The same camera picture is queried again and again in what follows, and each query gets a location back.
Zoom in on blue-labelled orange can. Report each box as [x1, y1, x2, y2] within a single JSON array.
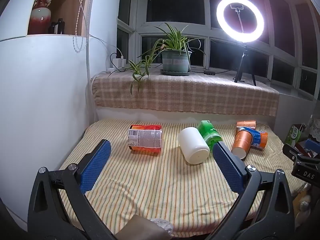
[[237, 127, 268, 152]]

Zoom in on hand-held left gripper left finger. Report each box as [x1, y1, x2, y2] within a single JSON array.
[[27, 139, 118, 240]]

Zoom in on black bottle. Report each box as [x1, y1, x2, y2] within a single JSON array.
[[56, 18, 66, 34]]

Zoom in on white cable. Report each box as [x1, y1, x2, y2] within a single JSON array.
[[69, 0, 123, 133]]

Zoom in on white power strip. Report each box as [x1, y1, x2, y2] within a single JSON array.
[[107, 66, 131, 73]]

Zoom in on orange paper cup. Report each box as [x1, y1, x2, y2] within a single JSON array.
[[236, 120, 257, 133], [231, 130, 253, 160]]

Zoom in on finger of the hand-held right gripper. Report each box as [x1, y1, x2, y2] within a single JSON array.
[[304, 139, 320, 158], [282, 144, 304, 162]]

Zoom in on green plastic bottle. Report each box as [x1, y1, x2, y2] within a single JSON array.
[[197, 120, 223, 153]]

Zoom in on white cup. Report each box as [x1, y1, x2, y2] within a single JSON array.
[[178, 127, 210, 165]]

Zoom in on white beaded cord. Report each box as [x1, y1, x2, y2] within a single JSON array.
[[73, 0, 88, 53]]

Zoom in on black hub with cable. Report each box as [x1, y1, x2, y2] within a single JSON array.
[[191, 69, 233, 75]]

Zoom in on black tripod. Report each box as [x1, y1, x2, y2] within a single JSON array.
[[234, 44, 257, 87]]

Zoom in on potted spider plant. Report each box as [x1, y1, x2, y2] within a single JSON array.
[[107, 22, 207, 95]]

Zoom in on brown cloth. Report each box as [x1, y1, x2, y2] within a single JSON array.
[[112, 214, 173, 240]]

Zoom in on white cabinet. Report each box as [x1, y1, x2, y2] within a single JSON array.
[[0, 0, 120, 232]]

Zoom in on red and white vase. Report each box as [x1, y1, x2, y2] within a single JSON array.
[[27, 0, 57, 35]]

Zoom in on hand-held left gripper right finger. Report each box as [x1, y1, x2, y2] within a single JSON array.
[[207, 141, 297, 240]]

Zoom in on white charger plugs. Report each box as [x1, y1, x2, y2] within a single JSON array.
[[112, 57, 127, 68]]

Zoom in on striped yellow cloth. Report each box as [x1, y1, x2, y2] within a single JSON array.
[[59, 119, 304, 233]]

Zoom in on green tissue box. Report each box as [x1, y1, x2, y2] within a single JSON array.
[[285, 124, 307, 146]]

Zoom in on green plant saucer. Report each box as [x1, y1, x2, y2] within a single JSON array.
[[160, 68, 192, 76]]

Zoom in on white lace cloth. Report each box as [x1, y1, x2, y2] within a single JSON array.
[[149, 218, 174, 237]]

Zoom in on ring light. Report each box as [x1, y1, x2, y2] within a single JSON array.
[[216, 0, 265, 43]]

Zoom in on plaid beige cloth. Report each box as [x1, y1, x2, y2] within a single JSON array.
[[90, 70, 280, 117]]

